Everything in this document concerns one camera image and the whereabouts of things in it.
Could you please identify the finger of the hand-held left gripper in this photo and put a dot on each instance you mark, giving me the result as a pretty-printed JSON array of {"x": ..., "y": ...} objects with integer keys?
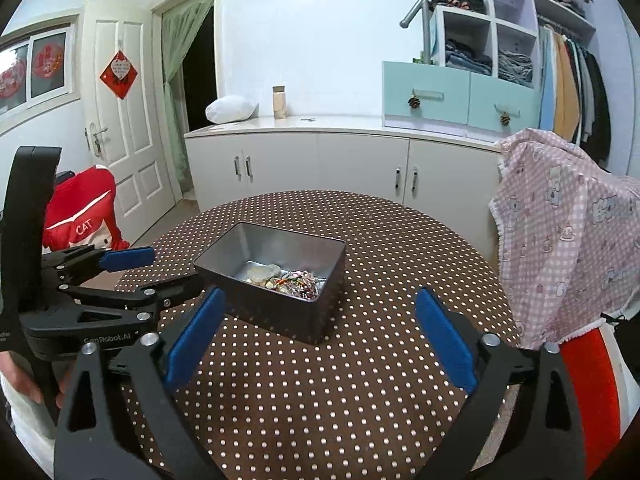
[
  {"x": 180, "y": 287},
  {"x": 127, "y": 258}
]

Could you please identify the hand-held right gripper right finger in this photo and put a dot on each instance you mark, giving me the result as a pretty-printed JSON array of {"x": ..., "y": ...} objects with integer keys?
[{"x": 445, "y": 340}]

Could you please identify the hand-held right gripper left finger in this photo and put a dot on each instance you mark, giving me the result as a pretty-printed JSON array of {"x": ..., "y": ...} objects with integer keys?
[{"x": 195, "y": 335}]

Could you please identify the metal tin box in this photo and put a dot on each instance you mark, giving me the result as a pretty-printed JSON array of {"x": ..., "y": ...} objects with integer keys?
[{"x": 275, "y": 315}]

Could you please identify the pile of mixed jewelry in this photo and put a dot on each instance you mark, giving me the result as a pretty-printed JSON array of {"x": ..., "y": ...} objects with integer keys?
[{"x": 300, "y": 285}]

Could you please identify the person's left forearm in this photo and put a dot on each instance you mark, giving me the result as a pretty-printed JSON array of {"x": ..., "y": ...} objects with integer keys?
[{"x": 30, "y": 417}]

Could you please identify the person's left hand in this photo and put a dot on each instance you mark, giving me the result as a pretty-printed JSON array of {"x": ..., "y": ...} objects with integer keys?
[{"x": 17, "y": 375}]

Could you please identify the red white jacket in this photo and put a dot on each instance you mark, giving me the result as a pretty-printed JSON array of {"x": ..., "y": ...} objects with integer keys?
[{"x": 85, "y": 200}]

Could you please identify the white panel door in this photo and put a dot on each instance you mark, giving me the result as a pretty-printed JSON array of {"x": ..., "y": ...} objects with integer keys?
[{"x": 130, "y": 135}]

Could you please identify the red paper window cutout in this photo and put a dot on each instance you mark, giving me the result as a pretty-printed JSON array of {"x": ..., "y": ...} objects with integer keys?
[
  {"x": 10, "y": 80},
  {"x": 46, "y": 62}
]

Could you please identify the white framed window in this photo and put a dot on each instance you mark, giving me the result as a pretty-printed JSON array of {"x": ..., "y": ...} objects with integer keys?
[{"x": 28, "y": 75}]

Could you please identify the pink printed blanket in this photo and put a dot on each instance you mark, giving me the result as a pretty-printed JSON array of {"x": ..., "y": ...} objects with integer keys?
[{"x": 560, "y": 225}]

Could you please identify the white pillow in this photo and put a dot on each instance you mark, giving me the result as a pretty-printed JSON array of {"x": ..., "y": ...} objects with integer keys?
[{"x": 230, "y": 109}]

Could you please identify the red diamond door decoration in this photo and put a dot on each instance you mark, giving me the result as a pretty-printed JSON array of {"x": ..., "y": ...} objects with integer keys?
[{"x": 117, "y": 71}]

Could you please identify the white sideboard cabinet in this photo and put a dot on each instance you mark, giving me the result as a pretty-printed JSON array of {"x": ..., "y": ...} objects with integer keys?
[{"x": 325, "y": 160}]

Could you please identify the green curtain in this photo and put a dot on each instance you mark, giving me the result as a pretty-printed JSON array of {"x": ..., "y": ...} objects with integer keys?
[{"x": 177, "y": 60}]

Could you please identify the beige bottle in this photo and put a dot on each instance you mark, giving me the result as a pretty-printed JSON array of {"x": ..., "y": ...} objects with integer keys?
[{"x": 280, "y": 105}]

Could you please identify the pine cone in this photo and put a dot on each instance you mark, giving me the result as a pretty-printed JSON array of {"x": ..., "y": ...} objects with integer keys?
[
  {"x": 505, "y": 119},
  {"x": 414, "y": 102}
]

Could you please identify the row of hanging clothes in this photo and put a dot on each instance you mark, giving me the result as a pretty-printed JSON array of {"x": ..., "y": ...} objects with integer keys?
[{"x": 565, "y": 90}]

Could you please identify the small green box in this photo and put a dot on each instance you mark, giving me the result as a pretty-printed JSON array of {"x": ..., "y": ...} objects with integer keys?
[{"x": 422, "y": 59}]

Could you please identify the folded blue jeans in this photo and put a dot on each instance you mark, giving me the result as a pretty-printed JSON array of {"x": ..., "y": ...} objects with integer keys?
[{"x": 467, "y": 57}]

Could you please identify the folded grey clothes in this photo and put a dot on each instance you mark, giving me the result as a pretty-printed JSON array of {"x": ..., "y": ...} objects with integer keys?
[{"x": 515, "y": 65}]

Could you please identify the grey metal rail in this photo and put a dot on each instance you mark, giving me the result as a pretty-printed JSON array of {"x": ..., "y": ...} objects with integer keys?
[{"x": 426, "y": 35}]

